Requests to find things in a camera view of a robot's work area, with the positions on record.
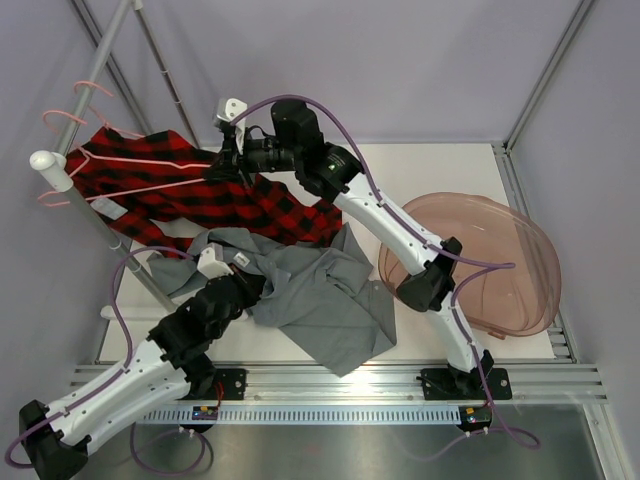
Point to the aluminium mounting rail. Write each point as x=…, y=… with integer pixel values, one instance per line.
x=533, y=384

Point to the white slotted cable duct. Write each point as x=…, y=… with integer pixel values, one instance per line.
x=305, y=415

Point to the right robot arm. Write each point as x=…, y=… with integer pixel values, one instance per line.
x=340, y=175

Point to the pink wire hanger front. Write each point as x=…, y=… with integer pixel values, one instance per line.
x=98, y=176

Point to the pink transparent plastic basket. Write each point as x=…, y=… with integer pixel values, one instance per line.
x=519, y=299

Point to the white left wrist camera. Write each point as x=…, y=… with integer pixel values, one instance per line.
x=211, y=263

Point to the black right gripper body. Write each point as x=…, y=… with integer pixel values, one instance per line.
x=258, y=156

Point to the grey shirt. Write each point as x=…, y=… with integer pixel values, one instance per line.
x=321, y=298

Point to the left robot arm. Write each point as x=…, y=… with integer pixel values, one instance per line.
x=171, y=363

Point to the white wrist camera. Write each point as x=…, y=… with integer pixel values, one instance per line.
x=211, y=263
x=227, y=122

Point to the red black plaid shirt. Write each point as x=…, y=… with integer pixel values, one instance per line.
x=267, y=207

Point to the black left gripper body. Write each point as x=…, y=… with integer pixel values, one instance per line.
x=246, y=295

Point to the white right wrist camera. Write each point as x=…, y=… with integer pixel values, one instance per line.
x=227, y=122

